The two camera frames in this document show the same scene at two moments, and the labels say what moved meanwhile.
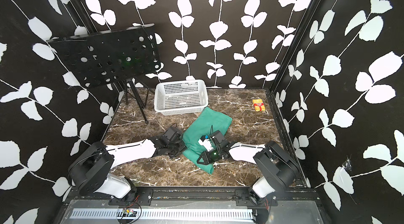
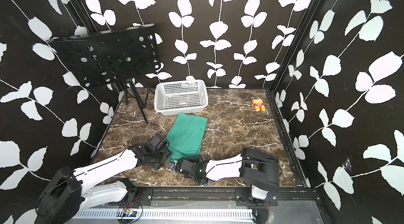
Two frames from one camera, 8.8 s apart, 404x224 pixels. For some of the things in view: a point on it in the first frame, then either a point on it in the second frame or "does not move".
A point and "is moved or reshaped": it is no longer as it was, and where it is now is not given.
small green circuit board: x=129 y=213 does not move
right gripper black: x=207 y=160 → x=193 y=160
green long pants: x=199 y=126 is moved or reshaped
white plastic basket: x=181 y=97 does not move
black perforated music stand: x=114 y=56 does not move
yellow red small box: x=259 y=105 does not move
